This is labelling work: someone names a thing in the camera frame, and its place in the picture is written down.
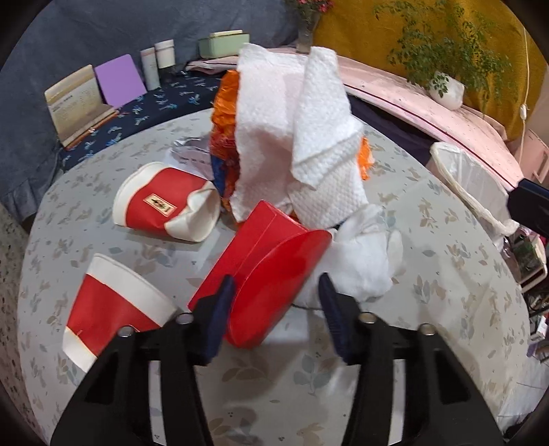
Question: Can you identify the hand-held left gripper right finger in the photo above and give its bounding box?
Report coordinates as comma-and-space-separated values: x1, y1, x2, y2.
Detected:
317, 272, 503, 446

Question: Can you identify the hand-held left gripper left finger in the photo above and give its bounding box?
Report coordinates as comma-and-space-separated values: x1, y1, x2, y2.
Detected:
50, 274, 236, 446

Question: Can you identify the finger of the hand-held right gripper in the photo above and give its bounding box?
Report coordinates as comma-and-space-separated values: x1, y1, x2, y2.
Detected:
506, 178, 549, 238

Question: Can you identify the red cardboard box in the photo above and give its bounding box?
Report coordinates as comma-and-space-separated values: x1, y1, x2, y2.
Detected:
187, 200, 334, 349

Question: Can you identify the trash bin with white liner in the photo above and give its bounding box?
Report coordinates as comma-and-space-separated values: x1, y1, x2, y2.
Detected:
430, 141, 522, 236

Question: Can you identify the white tissue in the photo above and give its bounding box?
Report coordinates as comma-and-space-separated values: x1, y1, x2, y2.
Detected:
296, 203, 406, 309

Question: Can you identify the red and white paper cup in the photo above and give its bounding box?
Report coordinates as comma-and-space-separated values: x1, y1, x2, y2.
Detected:
62, 253, 177, 373

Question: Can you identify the crushed red paper cup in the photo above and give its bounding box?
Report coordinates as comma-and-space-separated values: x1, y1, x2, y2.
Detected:
112, 162, 220, 244

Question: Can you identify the silver foil wrapper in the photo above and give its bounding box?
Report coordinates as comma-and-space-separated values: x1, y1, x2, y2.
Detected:
169, 136, 215, 172

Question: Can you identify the white paper towel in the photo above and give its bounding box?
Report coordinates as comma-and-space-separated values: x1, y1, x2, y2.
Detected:
229, 43, 310, 224
288, 45, 366, 228

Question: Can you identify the orange plastic bag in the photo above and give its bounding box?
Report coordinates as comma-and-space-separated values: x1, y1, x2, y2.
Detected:
209, 70, 375, 224

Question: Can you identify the green plant in white pot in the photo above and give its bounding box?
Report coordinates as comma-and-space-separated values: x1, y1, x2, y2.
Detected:
373, 0, 515, 108

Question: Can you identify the dark purple cloth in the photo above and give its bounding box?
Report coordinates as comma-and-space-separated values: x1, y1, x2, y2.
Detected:
347, 94, 438, 164

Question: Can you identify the pink blanket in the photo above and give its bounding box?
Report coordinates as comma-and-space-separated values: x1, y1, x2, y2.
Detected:
186, 47, 525, 189

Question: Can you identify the dark blue printed cloth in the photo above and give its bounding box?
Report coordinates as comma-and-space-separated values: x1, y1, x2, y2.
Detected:
58, 71, 238, 172

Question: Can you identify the yellow cloth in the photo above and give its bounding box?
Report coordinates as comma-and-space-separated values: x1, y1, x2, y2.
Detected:
313, 0, 547, 142

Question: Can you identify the purple card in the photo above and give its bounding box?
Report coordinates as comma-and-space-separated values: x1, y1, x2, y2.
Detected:
94, 54, 147, 108

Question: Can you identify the tall white bottle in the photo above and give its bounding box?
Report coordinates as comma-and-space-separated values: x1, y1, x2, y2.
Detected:
140, 47, 161, 92

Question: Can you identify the white cylindrical jar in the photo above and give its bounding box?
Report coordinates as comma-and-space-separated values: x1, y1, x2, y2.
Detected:
154, 39, 176, 71

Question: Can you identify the green tissue box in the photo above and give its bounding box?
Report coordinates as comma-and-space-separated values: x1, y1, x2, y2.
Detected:
197, 30, 250, 59

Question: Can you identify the glass vase with red flowers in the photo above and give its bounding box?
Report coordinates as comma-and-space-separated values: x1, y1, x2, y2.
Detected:
285, 0, 335, 54

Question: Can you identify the grey-blue curtain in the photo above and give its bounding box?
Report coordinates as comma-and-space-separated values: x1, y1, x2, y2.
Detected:
0, 0, 301, 224

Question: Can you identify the white cable with switch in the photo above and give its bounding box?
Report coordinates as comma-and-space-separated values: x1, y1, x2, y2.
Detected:
517, 17, 533, 151

